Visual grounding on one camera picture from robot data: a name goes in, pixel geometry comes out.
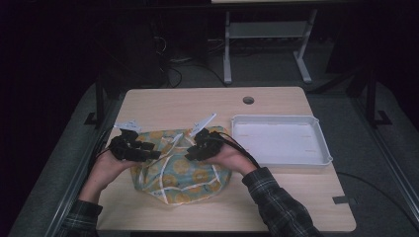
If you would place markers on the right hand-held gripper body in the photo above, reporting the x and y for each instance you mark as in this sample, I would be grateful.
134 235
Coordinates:
210 144

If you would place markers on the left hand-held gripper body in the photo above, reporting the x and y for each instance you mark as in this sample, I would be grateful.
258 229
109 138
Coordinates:
126 144

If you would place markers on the orange patterned cloth bag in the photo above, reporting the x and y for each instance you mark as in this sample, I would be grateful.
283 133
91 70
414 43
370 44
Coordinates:
179 171

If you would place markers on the white plastic tray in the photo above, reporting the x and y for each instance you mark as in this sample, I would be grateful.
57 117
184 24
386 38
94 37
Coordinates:
283 140

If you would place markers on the person's right hand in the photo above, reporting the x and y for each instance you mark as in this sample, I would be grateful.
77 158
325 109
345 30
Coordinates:
232 158

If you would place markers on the person's left hand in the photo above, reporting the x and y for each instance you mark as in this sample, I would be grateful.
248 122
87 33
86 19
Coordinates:
105 168

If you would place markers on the white metal stand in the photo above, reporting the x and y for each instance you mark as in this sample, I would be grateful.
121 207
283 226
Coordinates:
267 30

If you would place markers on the grey tape strip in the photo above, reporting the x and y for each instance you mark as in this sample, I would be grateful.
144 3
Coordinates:
341 199

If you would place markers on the black metal post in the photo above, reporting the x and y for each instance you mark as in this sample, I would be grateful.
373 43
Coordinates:
371 98
99 98

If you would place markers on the aluminium rail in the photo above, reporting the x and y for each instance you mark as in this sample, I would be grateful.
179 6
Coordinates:
388 161
72 191

